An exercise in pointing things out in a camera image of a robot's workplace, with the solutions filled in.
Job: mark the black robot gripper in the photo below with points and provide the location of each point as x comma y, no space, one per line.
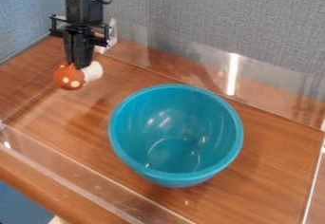
83,14

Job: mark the brown and white toy mushroom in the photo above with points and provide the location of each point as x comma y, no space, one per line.
70,78

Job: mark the blue plastic bowl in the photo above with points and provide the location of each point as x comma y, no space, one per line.
176,134

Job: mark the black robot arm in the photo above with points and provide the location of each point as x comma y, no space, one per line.
65,28

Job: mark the clear acrylic corner bracket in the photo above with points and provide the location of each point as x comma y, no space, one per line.
109,36

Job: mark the clear acrylic left wall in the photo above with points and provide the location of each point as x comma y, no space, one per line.
18,51

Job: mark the clear acrylic wall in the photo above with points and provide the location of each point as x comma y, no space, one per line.
18,51
75,192
321,153
287,93

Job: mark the clear acrylic front wall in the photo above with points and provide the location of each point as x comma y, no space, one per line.
75,192

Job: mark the clear acrylic back wall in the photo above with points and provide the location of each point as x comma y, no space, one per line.
287,93

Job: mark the clear acrylic right wall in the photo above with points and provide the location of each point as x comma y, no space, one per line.
321,153

